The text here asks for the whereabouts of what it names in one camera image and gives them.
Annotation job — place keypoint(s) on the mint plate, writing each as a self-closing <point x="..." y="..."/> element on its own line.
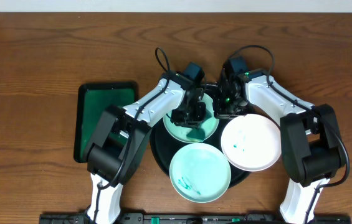
<point x="200" y="173"/>
<point x="180" y="133"/>

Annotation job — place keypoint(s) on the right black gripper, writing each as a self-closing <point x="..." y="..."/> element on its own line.
<point x="242" y="112"/>

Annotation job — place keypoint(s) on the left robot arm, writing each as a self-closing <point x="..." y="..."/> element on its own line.
<point x="116" y="146"/>

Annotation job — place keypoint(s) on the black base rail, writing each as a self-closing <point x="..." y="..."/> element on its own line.
<point x="139" y="218"/>

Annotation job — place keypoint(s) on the round black serving tray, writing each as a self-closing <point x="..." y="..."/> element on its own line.
<point x="164" y="147"/>

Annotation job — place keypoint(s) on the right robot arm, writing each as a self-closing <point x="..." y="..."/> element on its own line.
<point x="311" y="148"/>

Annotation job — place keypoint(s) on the green scouring sponge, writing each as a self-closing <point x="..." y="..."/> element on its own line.
<point x="199" y="134"/>

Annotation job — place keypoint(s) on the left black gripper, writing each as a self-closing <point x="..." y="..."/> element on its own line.
<point x="189" y="115"/>

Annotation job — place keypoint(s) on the black rectangular water tray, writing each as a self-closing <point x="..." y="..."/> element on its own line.
<point x="93" y="99"/>

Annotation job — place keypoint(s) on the white pink plate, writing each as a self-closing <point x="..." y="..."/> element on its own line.
<point x="251" y="143"/>

